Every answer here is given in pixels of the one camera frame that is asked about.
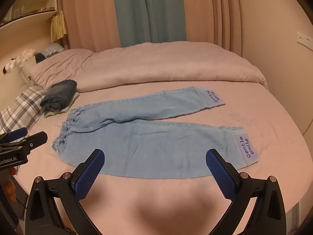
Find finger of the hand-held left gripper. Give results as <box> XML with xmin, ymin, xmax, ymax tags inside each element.
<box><xmin>15</xmin><ymin>131</ymin><xmax>48</xmax><ymax>152</ymax></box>
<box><xmin>0</xmin><ymin>127</ymin><xmax>27</xmax><ymax>143</ymax></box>

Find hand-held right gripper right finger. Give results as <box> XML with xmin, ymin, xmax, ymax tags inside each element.
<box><xmin>205</xmin><ymin>149</ymin><xmax>286</xmax><ymax>235</ymax></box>

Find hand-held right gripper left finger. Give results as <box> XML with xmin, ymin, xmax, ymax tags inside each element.
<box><xmin>25</xmin><ymin>149</ymin><xmax>105</xmax><ymax>235</ymax></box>

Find light blue denim pants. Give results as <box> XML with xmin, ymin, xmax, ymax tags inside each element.
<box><xmin>51</xmin><ymin>86</ymin><xmax>260</xmax><ymax>179</ymax></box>

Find plaid pillow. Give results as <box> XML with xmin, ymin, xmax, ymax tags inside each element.
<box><xmin>0</xmin><ymin>86</ymin><xmax>48</xmax><ymax>136</ymax></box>

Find folded dark blue jeans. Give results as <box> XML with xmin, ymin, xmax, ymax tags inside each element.
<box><xmin>40</xmin><ymin>80</ymin><xmax>78</xmax><ymax>112</ymax></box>

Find folded pale green cloth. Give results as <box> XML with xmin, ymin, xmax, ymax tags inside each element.
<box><xmin>44</xmin><ymin>92</ymin><xmax>80</xmax><ymax>117</ymax></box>

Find white cushion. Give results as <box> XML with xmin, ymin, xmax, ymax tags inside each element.
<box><xmin>18</xmin><ymin>57</ymin><xmax>38</xmax><ymax>82</ymax></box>

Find bed with pink sheet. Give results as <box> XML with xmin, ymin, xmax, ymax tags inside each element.
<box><xmin>10</xmin><ymin>78</ymin><xmax>310</xmax><ymax>235</ymax></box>

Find white and black plush toy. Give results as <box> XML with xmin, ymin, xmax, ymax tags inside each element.
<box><xmin>2</xmin><ymin>56</ymin><xmax>23</xmax><ymax>74</ymax></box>

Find blue checked pillow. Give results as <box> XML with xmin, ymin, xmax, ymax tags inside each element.
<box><xmin>35</xmin><ymin>43</ymin><xmax>65</xmax><ymax>62</ymax></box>

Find yellow pleated cloth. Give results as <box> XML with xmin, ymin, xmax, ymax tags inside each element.
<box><xmin>50</xmin><ymin>12</ymin><xmax>68</xmax><ymax>42</ymax></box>

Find pink duvet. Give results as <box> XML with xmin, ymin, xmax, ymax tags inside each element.
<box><xmin>71</xmin><ymin>41</ymin><xmax>268</xmax><ymax>93</ymax></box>

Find pink curtain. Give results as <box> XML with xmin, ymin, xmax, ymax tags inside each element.
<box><xmin>181</xmin><ymin>0</ymin><xmax>245</xmax><ymax>57</ymax></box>
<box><xmin>60</xmin><ymin>0</ymin><xmax>121</xmax><ymax>51</ymax></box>

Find blue-grey curtain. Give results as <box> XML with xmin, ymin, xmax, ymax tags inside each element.
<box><xmin>112</xmin><ymin>0</ymin><xmax>186</xmax><ymax>47</ymax></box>

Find wall shelf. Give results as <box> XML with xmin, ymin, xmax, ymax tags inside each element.
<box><xmin>0</xmin><ymin>0</ymin><xmax>59</xmax><ymax>30</ymax></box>

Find white wall socket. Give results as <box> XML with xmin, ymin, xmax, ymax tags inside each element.
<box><xmin>297</xmin><ymin>32</ymin><xmax>312</xmax><ymax>48</ymax></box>

